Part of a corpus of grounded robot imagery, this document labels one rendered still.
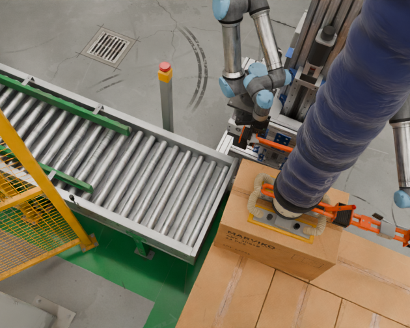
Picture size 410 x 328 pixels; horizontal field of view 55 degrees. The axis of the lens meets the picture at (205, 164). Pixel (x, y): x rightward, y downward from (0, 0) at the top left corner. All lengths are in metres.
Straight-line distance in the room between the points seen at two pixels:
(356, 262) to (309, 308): 0.41
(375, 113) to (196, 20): 3.17
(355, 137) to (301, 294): 1.32
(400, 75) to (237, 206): 1.20
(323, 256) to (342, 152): 0.82
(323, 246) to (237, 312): 0.62
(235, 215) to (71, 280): 1.41
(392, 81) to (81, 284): 2.42
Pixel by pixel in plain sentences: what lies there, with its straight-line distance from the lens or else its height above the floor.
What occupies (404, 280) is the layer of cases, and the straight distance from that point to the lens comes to 2.68.
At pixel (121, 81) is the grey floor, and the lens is 3.70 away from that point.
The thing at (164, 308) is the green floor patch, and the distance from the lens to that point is 2.87.
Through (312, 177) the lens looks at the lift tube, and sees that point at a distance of 1.57.
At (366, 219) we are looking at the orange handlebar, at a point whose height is 1.09.
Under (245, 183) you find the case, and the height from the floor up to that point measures 0.95.
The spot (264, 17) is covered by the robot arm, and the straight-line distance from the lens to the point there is 1.94.
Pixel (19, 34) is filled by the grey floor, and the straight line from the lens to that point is 4.31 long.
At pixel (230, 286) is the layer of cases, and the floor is 0.54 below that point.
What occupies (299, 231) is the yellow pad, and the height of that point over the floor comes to 0.97.
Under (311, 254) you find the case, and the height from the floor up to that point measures 0.95.
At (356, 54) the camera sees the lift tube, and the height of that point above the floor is 2.11.
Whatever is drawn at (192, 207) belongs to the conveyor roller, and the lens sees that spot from 2.46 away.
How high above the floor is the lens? 2.85
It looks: 62 degrees down
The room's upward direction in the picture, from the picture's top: 6 degrees clockwise
